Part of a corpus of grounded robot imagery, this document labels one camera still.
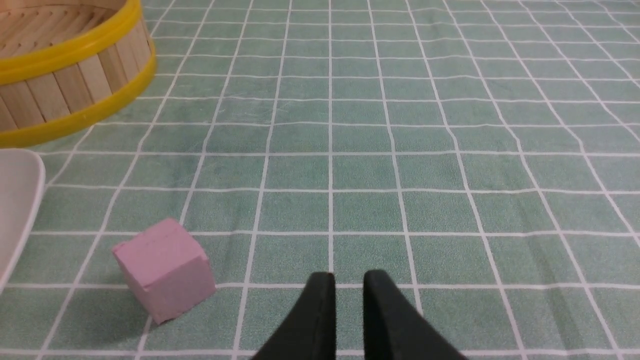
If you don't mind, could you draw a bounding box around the green checkered tablecloth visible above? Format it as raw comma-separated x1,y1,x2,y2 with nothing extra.
1,0,640,360

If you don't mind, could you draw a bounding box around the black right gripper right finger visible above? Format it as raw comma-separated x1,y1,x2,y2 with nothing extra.
363,269,466,360

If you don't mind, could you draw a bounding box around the yellow bamboo steamer basket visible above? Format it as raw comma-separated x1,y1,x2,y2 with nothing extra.
0,0,157,149

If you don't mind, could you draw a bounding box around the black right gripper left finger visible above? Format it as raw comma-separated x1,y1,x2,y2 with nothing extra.
252,272,337,360

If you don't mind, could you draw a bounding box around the white square plate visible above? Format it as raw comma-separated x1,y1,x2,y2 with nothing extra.
0,148,46,291

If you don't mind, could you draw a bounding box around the pink cube block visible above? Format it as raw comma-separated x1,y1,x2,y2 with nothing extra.
112,218,217,325

